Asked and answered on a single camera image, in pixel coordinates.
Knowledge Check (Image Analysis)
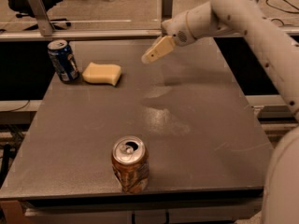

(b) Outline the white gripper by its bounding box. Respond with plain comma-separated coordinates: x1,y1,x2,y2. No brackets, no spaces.
141,11,196,64

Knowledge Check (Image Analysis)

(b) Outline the yellow sponge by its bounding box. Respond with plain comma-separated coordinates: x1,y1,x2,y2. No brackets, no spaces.
82,63,121,86

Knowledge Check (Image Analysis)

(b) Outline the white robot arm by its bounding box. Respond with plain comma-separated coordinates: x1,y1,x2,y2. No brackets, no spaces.
142,0,299,224

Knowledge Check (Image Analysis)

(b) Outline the blue pepsi can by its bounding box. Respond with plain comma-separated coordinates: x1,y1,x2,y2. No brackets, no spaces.
48,39,79,82

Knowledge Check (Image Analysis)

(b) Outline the orange soda can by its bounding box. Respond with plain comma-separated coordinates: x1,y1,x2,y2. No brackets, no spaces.
111,136,150,194

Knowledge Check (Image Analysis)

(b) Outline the black office chair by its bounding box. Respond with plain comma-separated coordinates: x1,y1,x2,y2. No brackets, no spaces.
7,0,71,31

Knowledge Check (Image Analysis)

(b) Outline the middle metal bracket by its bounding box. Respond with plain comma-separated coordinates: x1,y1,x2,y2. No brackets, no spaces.
162,0,173,20

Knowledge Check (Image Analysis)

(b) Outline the metal rail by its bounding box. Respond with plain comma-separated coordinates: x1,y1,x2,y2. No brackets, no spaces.
0,25,299,43

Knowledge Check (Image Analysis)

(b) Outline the black floor cable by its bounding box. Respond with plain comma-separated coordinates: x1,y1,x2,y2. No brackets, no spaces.
263,0,299,28

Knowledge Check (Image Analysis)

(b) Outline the left metal bracket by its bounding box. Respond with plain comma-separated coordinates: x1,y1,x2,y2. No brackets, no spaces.
27,0,54,36

